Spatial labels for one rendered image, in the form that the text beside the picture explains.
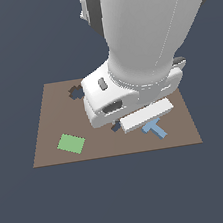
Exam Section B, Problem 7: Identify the green square block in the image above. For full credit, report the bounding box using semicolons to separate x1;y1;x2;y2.
54;130;88;158

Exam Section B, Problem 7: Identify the blue T-shaped block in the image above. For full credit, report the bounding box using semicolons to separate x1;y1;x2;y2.
139;116;169;143

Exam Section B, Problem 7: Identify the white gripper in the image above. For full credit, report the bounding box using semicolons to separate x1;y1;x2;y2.
117;96;177;135

